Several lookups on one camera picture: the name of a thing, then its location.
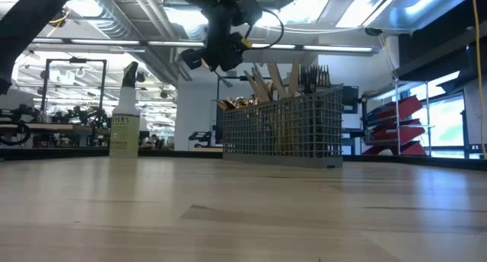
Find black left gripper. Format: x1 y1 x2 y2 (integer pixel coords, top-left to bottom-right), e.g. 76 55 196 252
180 0 264 73

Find grey mesh cutlery basket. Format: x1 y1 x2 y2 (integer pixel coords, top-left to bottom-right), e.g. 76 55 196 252
222 83 345 169

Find green spray bottle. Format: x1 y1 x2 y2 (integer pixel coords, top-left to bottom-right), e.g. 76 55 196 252
109 61 141 159

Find distant black device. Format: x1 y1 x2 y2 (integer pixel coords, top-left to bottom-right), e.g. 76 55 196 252
189 130 214 149

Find long ceiling light tube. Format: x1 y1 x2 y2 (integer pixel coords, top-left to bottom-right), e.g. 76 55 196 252
32 36 377 53

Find black monitor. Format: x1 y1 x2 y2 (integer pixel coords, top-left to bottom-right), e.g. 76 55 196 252
342 85 361 115

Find distant work table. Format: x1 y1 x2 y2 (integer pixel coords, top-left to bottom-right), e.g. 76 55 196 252
0 120 111 149

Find metal shelf rack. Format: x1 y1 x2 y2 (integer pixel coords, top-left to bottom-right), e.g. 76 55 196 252
359 78 437 157

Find red storage bin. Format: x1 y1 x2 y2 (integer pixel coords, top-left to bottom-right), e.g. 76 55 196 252
374 94 424 121
361 139 428 156
374 119 426 142

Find black stand frame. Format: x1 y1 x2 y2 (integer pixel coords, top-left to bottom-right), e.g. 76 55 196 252
216 75 273 110

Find black looped gripper cable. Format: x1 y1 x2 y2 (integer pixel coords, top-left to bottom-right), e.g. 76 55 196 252
243 7 285 51

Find ceiling cord reel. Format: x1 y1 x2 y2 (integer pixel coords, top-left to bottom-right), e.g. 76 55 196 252
49 9 72 27

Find large silver ceiling duct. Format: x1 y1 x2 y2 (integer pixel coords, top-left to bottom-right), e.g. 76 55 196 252
334 0 476 31

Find yellow extension cord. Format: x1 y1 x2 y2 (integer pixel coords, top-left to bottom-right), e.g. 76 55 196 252
470 0 487 158

